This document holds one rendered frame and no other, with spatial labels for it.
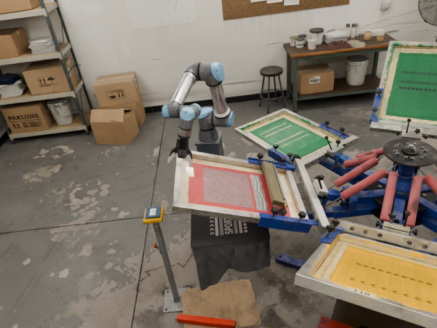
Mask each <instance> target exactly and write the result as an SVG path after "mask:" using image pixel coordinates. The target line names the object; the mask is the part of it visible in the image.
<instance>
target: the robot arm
mask: <svg viewBox="0 0 437 328"><path fill-rule="evenodd" d="M224 77H225V73H224V67H223V65H222V64H221V63H219V62H197V63H194V64H192V65H190V66H189V67H188V68H187V69H186V70H185V71H184V73H183V75H182V77H181V78H182V80H181V82H180V84H179V86H178V88H177V90H176V92H175V94H174V95H173V97H172V99H171V101H170V103H169V105H164V106H163V108H162V114H163V116H164V117H165V118H179V128H177V130H178V137H179V138H180V139H177V142H176V147H175V148H173V149H172V150H171V152H170V155H169V157H168V161H167V164H169V163H170V161H172V159H173V158H174V157H176V153H177V154H178V158H183V159H185V157H186V158H187V159H188V161H189V165H190V167H192V152H191V151H190V149H189V140H188V139H190V137H191V133H192V125H193V122H194V121H195V120H196V119H197V117H198V123H199V128H200V131H199V135H198V138H199V140H200V141H202V142H204V143H210V142H213V141H215V140H217V139H218V137H219V135H218V132H217V130H216V128H215V127H231V126H232V124H233V118H234V112H233V111H230V108H229V107H227V105H226V100H225V96H224V91H223V88H222V82H223V80H224ZM197 81H205V83H206V85H207V86H208V87H209V89H210V92H211V96H212V99H213V103H214V106H215V110H213V108H211V107H205V108H203V109H202V108H201V107H200V106H199V105H198V104H197V103H194V104H191V105H183V104H184V102H185V100H186V98H187V96H188V94H189V92H190V90H191V88H192V86H193V85H194V84H195V83H196V82H197ZM186 154H187V155H186Z"/></svg>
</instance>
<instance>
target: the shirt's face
mask: <svg viewBox="0 0 437 328"><path fill-rule="evenodd" d="M247 225H248V232H243V233H237V234H226V235H220V236H210V231H209V217H208V216H203V215H194V214H192V238H191V245H192V246H193V247H195V246H201V245H212V244H218V243H229V242H236V241H247V240H253V239H264V238H271V237H270V234H269V229H268V228H265V227H260V226H258V223H249V222H247Z"/></svg>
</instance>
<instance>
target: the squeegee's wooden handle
mask: <svg viewBox="0 0 437 328"><path fill-rule="evenodd" d="M261 164H262V167H263V172H264V175H265V179H266V183H267V187H268V190H269V195H270V198H271V202H272V204H275V205H277V206H281V207H284V205H285V200H283V198H282V194H281V192H280V188H279V185H278V181H277V179H276V175H275V172H274V169H273V163H269V162H267V161H262V163H261Z"/></svg>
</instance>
